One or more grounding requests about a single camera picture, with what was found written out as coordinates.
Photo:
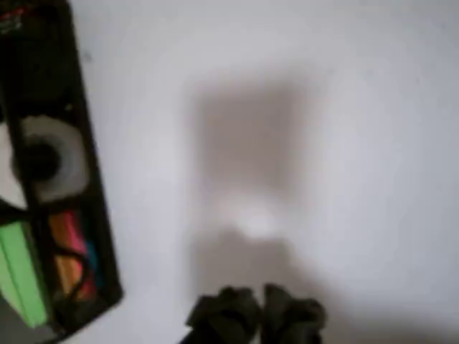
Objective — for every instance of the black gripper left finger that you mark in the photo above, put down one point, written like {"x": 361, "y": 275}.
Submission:
{"x": 226, "y": 315}

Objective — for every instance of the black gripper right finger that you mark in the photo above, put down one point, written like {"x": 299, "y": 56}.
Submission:
{"x": 290, "y": 319}

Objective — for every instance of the black mesh desk organizer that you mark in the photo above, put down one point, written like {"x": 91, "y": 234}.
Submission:
{"x": 97, "y": 200}

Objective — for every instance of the orange pink blue sticky flags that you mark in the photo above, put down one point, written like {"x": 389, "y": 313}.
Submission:
{"x": 68, "y": 233}

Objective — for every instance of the green sticky note pad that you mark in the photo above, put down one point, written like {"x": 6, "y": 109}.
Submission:
{"x": 21, "y": 272}

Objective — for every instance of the grey tape roll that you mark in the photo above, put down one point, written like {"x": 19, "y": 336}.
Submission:
{"x": 73, "y": 168}

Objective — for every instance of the white tape roll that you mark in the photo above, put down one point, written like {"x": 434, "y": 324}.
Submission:
{"x": 9, "y": 175}

